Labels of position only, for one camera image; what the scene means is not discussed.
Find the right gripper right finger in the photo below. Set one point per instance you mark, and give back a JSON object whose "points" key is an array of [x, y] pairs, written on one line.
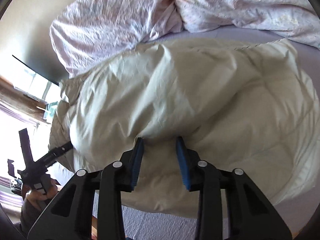
{"points": [[250, 213]]}

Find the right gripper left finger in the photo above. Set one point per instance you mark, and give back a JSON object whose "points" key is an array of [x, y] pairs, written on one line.
{"points": [[69, 214]]}

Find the cream puffer jacket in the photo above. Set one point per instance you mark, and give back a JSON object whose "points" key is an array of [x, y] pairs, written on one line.
{"points": [[187, 117]]}

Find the person's left hand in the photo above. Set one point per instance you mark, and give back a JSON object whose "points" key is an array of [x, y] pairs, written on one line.
{"points": [[35, 196]]}

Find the window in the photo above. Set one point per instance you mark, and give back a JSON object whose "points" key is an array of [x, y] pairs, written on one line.
{"points": [[28, 100]]}

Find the pink floral pillow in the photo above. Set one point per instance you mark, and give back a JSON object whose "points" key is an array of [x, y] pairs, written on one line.
{"points": [[90, 31]]}

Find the pink floral duvet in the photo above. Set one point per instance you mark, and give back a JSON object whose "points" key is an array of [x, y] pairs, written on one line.
{"points": [[295, 20]]}

